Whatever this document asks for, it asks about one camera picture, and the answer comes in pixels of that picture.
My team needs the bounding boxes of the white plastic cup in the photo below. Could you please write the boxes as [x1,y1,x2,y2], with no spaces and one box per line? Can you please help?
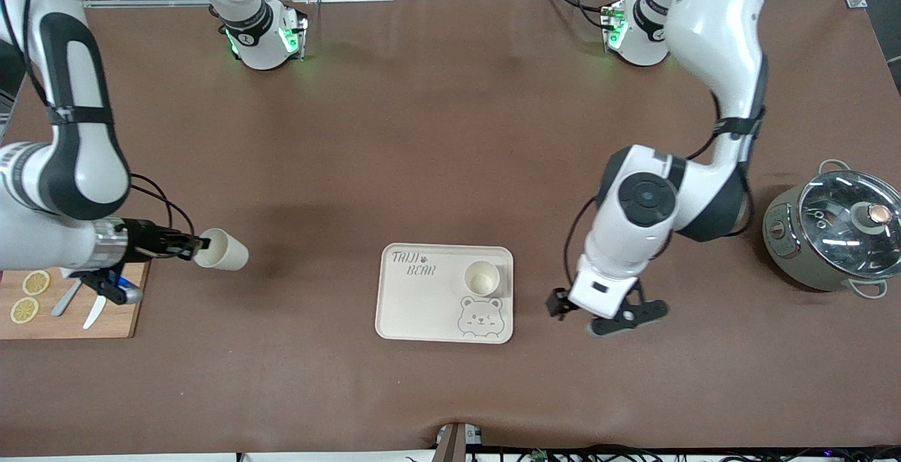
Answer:
[194,228,249,271]
[463,260,501,298]

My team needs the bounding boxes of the cream bear print tray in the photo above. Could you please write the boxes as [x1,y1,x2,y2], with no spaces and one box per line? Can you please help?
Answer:
[374,243,515,344]

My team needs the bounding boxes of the wooden cutting board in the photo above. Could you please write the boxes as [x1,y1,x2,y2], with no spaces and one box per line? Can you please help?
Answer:
[0,261,151,340]

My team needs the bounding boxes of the white plastic knife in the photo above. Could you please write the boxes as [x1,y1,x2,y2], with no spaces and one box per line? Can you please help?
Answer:
[82,295,108,330]

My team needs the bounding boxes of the grey plastic knife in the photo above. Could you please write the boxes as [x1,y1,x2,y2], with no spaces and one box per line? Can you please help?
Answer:
[51,279,84,318]

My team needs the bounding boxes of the grey-green electric cooking pot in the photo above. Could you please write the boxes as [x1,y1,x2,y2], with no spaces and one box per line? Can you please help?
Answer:
[762,159,901,299]

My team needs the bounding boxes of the glass pot lid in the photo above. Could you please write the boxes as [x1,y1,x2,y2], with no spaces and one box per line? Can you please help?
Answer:
[798,170,901,280]

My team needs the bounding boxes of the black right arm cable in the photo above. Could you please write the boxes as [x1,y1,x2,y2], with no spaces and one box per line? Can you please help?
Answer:
[0,0,196,239]

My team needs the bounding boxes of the black cables under table edge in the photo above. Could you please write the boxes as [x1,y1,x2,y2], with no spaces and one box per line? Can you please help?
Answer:
[405,444,901,462]

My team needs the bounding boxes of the table edge camera stand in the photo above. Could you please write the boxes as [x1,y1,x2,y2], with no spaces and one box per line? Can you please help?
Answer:
[433,421,486,462]

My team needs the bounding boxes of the black left base cable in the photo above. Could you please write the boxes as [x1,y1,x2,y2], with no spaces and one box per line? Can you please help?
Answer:
[540,0,615,30]

